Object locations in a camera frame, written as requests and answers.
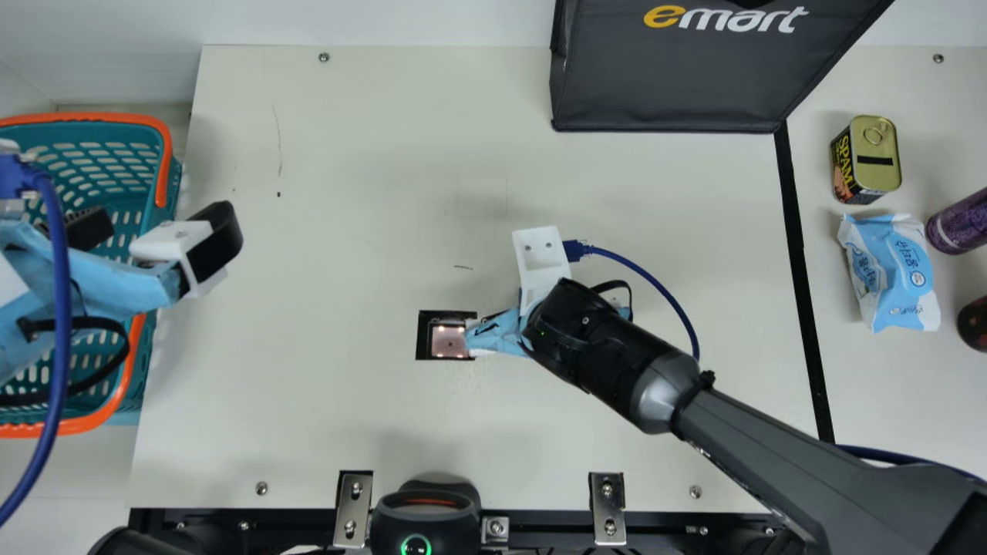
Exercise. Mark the black strip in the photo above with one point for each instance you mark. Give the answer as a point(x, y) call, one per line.
point(802, 285)

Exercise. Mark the small square scanner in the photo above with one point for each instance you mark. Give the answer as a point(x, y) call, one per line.
point(447, 341)

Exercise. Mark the dark grey bag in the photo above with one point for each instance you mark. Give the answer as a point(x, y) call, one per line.
point(694, 73)

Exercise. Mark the dark coffee bottle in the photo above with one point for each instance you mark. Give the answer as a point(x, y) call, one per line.
point(975, 324)

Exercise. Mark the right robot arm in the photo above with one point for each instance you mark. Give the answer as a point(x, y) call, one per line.
point(740, 439)

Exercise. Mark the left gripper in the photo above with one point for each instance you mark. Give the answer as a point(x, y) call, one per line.
point(108, 281)

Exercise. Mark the black device with green light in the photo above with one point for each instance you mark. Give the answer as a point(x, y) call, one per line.
point(424, 524)

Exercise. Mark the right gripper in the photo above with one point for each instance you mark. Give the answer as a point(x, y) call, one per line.
point(505, 335)

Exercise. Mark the purple can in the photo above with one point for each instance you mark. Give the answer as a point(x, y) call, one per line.
point(960, 223)

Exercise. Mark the teal shopping basket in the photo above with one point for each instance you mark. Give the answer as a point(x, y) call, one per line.
point(100, 166)

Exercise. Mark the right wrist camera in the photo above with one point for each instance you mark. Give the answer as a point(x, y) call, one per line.
point(540, 258)

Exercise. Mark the blue and white wipes pack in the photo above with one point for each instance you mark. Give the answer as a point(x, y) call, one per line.
point(890, 274)

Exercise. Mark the gold rectangular tin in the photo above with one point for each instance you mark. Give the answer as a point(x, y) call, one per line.
point(867, 158)

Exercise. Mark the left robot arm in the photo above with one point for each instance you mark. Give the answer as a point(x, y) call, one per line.
point(123, 543)

